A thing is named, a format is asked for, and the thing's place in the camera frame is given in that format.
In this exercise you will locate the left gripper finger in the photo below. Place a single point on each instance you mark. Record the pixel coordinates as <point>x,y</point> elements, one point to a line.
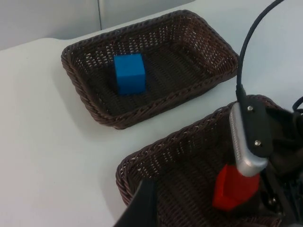
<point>143,208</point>

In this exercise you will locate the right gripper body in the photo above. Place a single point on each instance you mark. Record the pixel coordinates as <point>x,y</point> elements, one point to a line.
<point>287,142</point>

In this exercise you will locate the red cube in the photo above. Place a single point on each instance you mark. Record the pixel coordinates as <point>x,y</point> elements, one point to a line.
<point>234,189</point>

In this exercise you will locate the blue cube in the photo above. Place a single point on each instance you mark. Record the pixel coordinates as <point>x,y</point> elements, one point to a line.
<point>130,73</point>

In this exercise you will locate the dark brown wicker basket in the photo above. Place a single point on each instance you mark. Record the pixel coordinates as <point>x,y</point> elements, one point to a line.
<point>184,170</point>
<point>180,63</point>

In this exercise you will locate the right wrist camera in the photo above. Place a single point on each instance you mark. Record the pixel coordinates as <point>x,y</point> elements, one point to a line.
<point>253,132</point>

